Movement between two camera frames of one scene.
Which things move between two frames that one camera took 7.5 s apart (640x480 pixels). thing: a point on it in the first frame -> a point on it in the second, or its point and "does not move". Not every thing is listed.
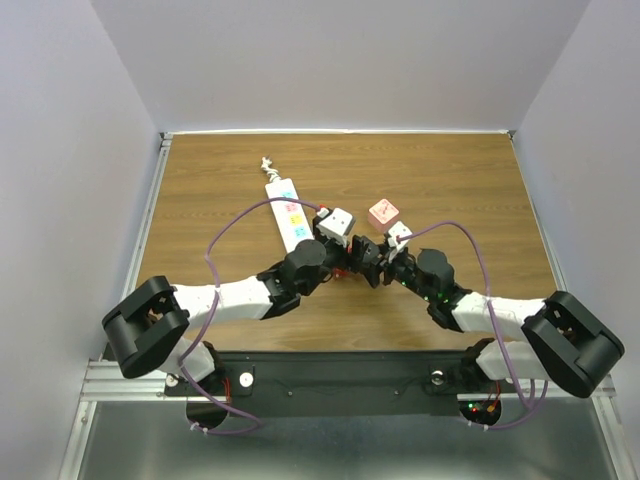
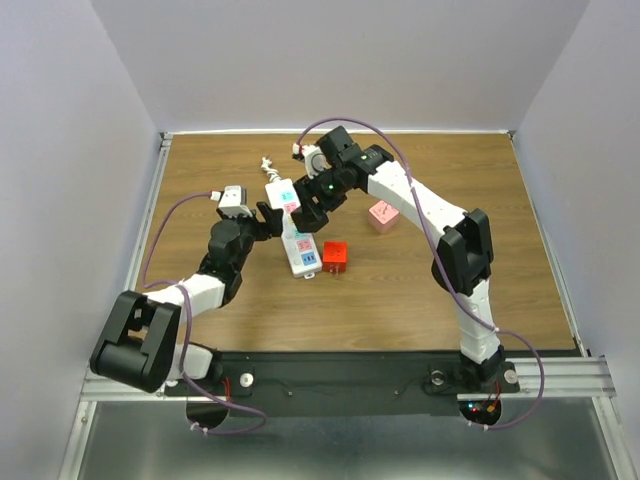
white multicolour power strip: (289, 217) does not move
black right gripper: (384, 264) -> (307, 188)
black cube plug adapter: (358, 248) -> (307, 220)
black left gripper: (345, 259) -> (272, 218)
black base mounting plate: (338, 383) does not move
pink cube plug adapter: (381, 214) does not move
